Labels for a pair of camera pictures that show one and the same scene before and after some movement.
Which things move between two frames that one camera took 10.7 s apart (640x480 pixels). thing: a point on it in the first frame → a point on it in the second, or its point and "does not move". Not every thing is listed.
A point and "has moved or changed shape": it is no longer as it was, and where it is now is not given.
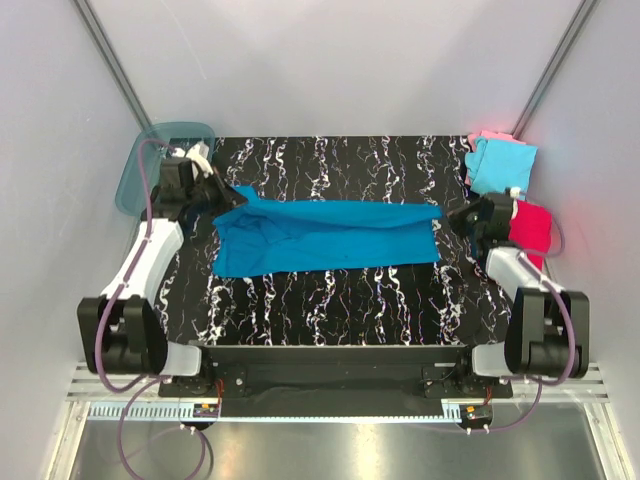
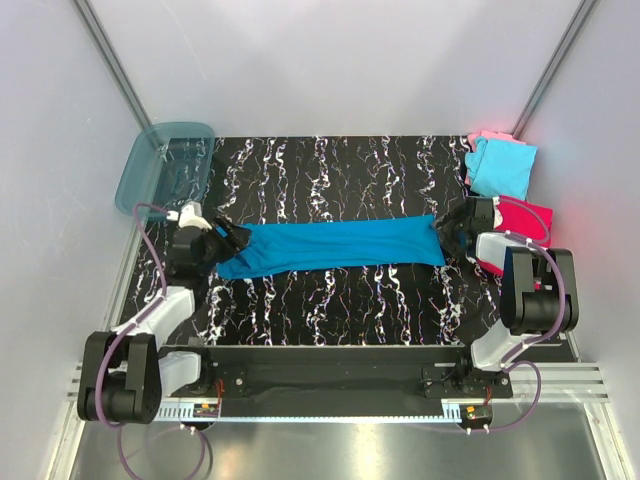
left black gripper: x=229 y=198 → x=236 y=239
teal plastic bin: x=131 y=193 does not move
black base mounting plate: x=335 y=373 does not move
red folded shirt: x=531 y=230 does not move
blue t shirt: x=266 y=234 has moved or changed shape
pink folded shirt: x=489 y=136 does not move
